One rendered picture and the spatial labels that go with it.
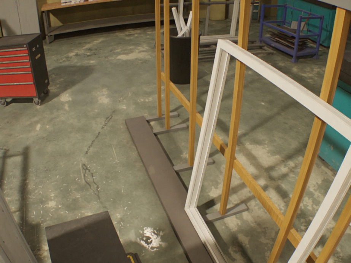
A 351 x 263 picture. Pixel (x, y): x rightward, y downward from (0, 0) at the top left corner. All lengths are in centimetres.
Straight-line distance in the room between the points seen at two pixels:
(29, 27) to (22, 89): 363
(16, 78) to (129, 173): 228
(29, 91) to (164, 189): 256
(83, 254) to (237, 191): 183
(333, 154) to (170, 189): 170
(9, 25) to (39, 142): 475
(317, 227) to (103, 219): 100
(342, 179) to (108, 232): 105
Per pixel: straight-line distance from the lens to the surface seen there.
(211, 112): 209
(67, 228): 158
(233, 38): 674
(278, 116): 420
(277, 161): 338
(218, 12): 915
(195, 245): 242
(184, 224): 255
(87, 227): 156
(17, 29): 808
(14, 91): 469
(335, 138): 328
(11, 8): 800
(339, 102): 315
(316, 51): 681
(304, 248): 148
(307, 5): 825
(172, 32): 496
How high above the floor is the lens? 201
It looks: 32 degrees down
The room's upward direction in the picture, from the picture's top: straight up
